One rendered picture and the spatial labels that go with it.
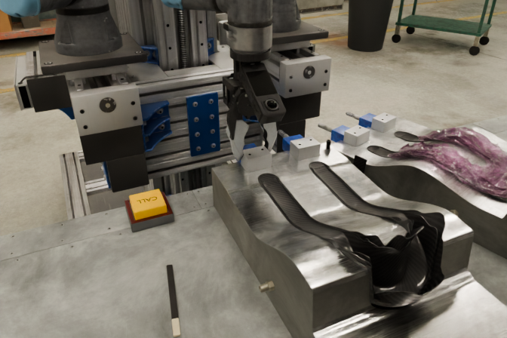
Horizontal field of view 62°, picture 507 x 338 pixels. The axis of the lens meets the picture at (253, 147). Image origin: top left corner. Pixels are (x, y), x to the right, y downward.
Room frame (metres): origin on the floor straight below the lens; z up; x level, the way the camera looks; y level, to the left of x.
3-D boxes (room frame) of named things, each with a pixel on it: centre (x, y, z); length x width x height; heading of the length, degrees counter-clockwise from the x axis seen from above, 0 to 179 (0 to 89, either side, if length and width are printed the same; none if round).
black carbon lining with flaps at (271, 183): (0.54, -0.14, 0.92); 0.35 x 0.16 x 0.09; 24
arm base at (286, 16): (1.21, -0.06, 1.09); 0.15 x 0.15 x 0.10
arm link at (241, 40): (0.73, 0.01, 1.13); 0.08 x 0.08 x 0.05
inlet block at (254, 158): (0.75, 0.01, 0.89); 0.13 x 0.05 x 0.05; 24
